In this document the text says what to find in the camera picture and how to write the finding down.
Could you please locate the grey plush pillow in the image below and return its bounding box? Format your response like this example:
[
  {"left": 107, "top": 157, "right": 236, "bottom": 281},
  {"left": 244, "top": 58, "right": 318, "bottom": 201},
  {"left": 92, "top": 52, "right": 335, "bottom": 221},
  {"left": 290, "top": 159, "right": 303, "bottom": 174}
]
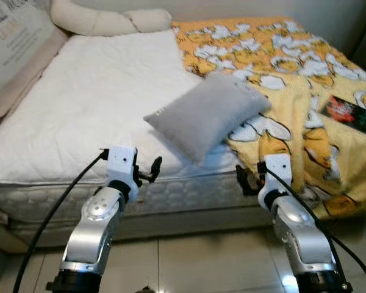
[{"left": 144, "top": 73, "right": 272, "bottom": 165}]

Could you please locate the yellow cartoon egg blanket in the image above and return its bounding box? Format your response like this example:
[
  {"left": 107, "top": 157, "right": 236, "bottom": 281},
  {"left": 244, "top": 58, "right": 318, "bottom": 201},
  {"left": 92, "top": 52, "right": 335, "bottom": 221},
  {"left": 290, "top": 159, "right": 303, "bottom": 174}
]
[{"left": 171, "top": 17, "right": 366, "bottom": 219}]

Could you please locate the dark book with red edge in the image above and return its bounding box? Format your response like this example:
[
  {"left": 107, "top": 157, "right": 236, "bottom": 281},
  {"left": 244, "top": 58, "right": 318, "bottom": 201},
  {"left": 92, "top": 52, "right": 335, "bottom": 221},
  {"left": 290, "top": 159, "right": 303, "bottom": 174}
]
[{"left": 320, "top": 95, "right": 366, "bottom": 137}]

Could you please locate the beige bed base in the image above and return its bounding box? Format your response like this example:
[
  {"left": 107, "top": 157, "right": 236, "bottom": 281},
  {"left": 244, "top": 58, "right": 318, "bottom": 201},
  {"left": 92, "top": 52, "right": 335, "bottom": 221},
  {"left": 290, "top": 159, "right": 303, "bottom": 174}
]
[{"left": 0, "top": 204, "right": 275, "bottom": 254}]

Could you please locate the white quilted mattress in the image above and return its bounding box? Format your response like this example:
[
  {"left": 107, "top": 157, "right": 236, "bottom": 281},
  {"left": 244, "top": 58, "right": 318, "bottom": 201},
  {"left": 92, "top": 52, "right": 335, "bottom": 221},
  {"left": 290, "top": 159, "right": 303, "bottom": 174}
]
[{"left": 0, "top": 29, "right": 275, "bottom": 223}]

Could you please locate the long cream bolster pillow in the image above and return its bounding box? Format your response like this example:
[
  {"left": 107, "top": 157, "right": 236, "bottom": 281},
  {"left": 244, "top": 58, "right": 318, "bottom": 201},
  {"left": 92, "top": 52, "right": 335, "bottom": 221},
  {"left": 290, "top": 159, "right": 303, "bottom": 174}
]
[{"left": 50, "top": 0, "right": 173, "bottom": 36}]

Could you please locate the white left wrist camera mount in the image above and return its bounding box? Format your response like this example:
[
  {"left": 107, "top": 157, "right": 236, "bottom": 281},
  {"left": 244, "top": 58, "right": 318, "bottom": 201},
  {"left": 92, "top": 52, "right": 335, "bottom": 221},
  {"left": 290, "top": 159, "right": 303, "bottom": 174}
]
[{"left": 106, "top": 145, "right": 139, "bottom": 187}]

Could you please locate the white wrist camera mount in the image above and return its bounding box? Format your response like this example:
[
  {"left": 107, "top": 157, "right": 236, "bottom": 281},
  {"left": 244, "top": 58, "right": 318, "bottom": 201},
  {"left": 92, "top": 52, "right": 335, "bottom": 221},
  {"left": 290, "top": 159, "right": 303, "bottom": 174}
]
[
  {"left": 258, "top": 154, "right": 292, "bottom": 205},
  {"left": 106, "top": 145, "right": 139, "bottom": 187}
]

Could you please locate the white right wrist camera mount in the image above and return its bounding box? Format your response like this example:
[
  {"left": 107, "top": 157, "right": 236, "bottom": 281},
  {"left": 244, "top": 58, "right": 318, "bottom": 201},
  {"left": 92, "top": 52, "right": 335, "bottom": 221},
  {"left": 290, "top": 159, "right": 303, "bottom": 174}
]
[{"left": 258, "top": 154, "right": 292, "bottom": 205}]

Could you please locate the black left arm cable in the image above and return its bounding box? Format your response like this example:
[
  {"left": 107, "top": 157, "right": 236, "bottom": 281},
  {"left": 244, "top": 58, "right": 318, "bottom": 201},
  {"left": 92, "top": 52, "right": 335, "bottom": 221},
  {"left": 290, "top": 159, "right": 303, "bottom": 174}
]
[{"left": 12, "top": 150, "right": 109, "bottom": 293}]

